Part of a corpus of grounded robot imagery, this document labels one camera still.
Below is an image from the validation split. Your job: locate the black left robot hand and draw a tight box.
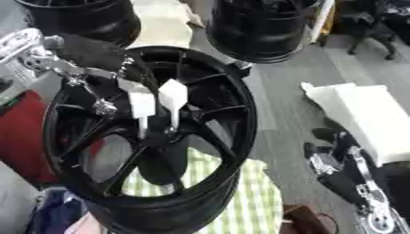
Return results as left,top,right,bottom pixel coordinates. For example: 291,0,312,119
51,32,162,119

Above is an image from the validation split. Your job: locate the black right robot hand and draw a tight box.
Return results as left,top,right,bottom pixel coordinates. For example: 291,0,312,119
302,127,388,208

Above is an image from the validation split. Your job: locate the black wheel rim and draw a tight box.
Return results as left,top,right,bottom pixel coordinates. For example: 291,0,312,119
205,0,324,65
13,0,145,48

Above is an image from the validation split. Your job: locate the black spoked wheel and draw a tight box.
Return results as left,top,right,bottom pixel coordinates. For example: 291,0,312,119
41,45,260,234

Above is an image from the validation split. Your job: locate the brown bag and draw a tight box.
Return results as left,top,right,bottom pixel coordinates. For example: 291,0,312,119
280,204,340,234

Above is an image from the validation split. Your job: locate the white foam sheet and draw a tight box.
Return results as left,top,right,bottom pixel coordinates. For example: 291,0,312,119
126,0,207,50
299,81,410,167

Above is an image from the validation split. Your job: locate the red fabric item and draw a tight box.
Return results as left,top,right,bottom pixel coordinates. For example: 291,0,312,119
0,90,61,185

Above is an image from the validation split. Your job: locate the black office chair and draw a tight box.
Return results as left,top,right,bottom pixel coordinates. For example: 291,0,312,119
338,0,410,61

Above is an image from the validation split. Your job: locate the blue bag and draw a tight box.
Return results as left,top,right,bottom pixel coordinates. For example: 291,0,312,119
24,187,92,234

